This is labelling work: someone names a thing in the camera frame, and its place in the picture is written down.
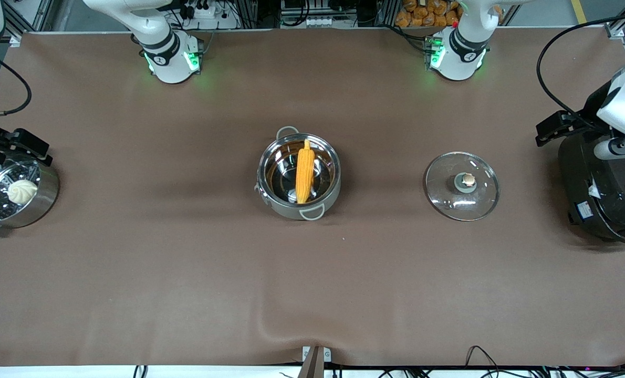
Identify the white power strip with plugs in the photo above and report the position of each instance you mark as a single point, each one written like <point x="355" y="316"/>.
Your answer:
<point x="207" y="14"/>

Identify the grey table edge clamp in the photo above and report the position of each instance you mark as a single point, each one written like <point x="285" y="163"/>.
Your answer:
<point x="316" y="357"/>

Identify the brown table mat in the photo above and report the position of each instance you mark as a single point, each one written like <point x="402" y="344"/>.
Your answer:
<point x="396" y="289"/>

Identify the orange snack packets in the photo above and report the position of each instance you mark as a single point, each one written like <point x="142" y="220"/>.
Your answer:
<point x="423" y="13"/>

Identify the glass pot lid with knob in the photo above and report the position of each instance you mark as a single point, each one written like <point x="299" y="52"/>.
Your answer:
<point x="449" y="197"/>

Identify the white multi-socket block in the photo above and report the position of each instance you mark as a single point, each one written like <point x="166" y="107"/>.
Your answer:
<point x="318" y="22"/>

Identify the white steamed bun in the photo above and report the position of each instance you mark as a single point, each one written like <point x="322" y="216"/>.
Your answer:
<point x="22" y="192"/>

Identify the yellow corn cob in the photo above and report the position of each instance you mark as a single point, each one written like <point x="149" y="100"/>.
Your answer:
<point x="305" y="173"/>

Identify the black rice cooker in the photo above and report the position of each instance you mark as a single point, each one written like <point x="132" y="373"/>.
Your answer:
<point x="612" y="205"/>

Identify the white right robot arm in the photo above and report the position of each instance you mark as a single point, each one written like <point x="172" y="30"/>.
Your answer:
<point x="168" y="50"/>

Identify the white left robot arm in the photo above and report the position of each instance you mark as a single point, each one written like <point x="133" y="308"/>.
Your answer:
<point x="462" y="50"/>

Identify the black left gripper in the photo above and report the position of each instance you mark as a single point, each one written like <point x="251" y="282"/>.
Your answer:
<point x="587" y="115"/>

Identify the shiny steel steamer pot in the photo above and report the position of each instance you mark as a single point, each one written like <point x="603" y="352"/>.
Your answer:
<point x="47" y="194"/>

